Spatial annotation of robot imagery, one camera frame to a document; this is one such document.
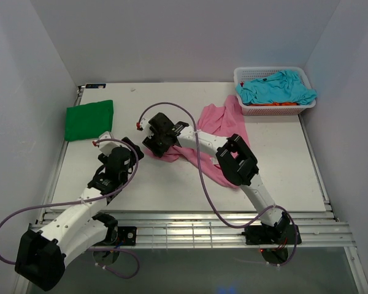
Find pink t shirt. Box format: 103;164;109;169
161;95;250;189

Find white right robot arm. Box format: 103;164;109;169
137;113;297;243

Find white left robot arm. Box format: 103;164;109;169
15;132;144;291

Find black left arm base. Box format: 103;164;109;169
93;226;137;266

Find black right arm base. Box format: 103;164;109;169
242;224;302;267

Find green folded t shirt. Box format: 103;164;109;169
64;100;114;141

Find blue label sticker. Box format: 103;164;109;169
85;83;106;89

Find white plastic basket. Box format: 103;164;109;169
233;66;316;116

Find orange t shirt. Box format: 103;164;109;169
249;102;299;107

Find blue t shirt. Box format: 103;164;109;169
236;70;317;105

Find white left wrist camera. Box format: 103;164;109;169
92;131;117;156

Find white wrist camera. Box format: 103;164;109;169
92;131;117;156
136;118;151;137

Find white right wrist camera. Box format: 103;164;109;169
136;118;151;137

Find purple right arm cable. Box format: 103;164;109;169
138;102;298;267

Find aluminium frame rail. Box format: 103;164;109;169
110;211;356;249

